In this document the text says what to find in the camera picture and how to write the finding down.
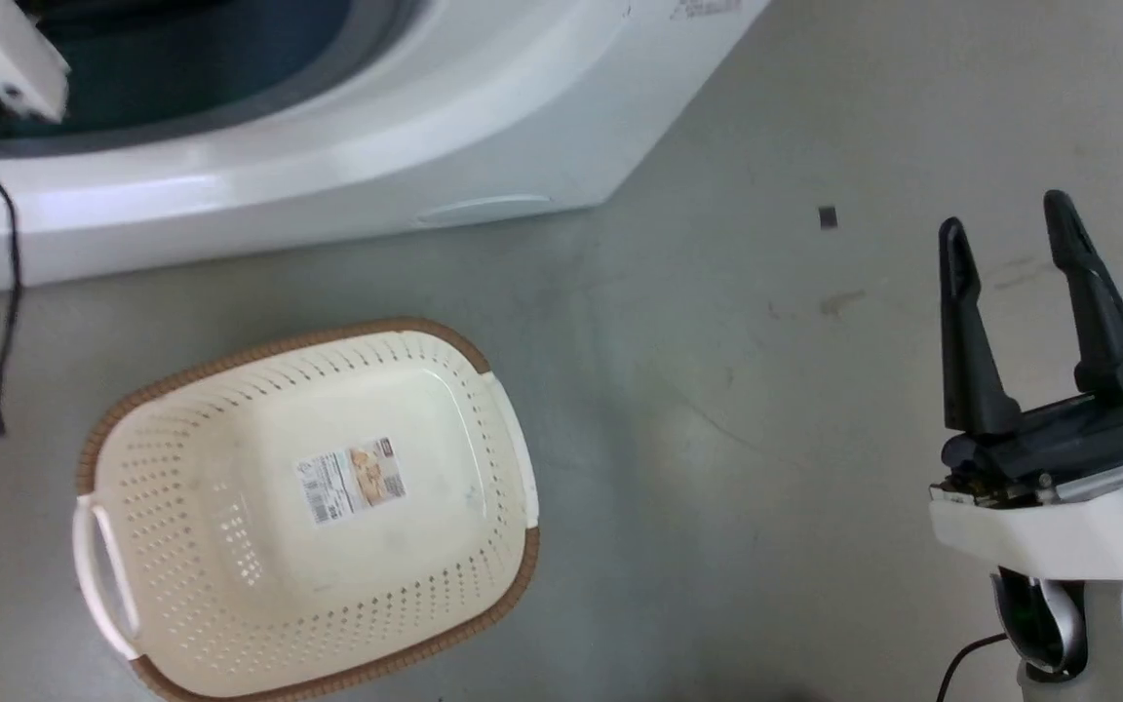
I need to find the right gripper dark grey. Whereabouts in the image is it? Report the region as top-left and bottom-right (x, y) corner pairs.
(929, 190), (1123, 584)

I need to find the white washing machine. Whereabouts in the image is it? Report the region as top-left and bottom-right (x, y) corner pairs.
(0, 0), (773, 295)

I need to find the cream laundry basket brown rim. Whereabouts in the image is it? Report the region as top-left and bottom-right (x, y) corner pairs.
(72, 317), (542, 702)

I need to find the printed paper label sticker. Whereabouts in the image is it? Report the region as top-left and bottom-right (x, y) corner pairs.
(293, 438), (407, 527)

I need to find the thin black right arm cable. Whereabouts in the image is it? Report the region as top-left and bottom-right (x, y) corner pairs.
(936, 632), (1009, 702)

